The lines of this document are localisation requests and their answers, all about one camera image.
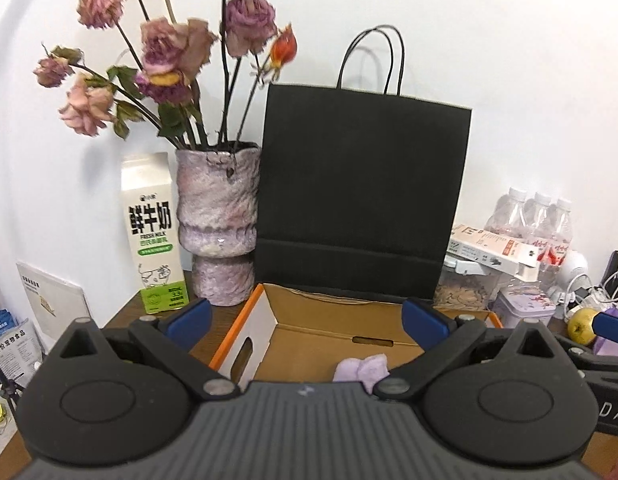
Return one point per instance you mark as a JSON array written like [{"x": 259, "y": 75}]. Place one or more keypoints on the red cardboard box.
[{"x": 309, "y": 347}]

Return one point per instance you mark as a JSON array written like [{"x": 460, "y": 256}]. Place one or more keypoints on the light purple plush toy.
[{"x": 361, "y": 369}]

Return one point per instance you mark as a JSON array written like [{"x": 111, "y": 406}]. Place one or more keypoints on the white wall panel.
[{"x": 54, "y": 305}]

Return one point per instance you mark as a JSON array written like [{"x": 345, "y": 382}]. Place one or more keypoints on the black paper shopping bag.
[{"x": 359, "y": 185}]

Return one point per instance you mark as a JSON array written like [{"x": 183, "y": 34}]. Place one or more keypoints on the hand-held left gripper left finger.
[{"x": 190, "y": 321}]

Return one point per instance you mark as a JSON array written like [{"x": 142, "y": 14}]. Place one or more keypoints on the white and green milk carton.
[{"x": 151, "y": 240}]

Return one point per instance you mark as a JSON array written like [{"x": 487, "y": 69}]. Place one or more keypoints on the blue pet food bag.
[{"x": 0, "y": 322}]

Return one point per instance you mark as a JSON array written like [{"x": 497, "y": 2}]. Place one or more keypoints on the dried pink rose bouquet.
[{"x": 249, "y": 15}]

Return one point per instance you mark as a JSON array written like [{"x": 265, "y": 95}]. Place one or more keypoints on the black adapter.
[{"x": 616, "y": 265}]

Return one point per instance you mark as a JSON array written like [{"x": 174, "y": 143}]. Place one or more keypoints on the black light stand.
[{"x": 6, "y": 385}]

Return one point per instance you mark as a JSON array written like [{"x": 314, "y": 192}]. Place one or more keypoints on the light purple pouch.
[{"x": 611, "y": 350}]

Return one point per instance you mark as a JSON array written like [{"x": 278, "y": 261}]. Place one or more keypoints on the clear container of seeds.
[{"x": 461, "y": 292}]

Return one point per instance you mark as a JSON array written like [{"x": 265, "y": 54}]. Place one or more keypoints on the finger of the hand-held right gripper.
[
  {"x": 589, "y": 360},
  {"x": 610, "y": 329}
]

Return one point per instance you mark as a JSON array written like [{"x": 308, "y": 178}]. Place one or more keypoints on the green apple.
[{"x": 581, "y": 327}]

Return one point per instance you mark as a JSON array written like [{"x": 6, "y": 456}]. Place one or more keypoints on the mottled purple ceramic vase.
[{"x": 214, "y": 210}]

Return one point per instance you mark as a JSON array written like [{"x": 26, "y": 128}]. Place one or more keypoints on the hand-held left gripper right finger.
[{"x": 425, "y": 323}]

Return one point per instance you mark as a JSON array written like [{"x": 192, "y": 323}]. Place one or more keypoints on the grey pet food bag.
[{"x": 16, "y": 350}]

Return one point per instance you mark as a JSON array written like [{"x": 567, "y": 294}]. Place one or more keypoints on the long white carton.
[{"x": 484, "y": 249}]

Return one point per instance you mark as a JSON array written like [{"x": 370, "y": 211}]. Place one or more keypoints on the purple floral tin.
[{"x": 521, "y": 310}]

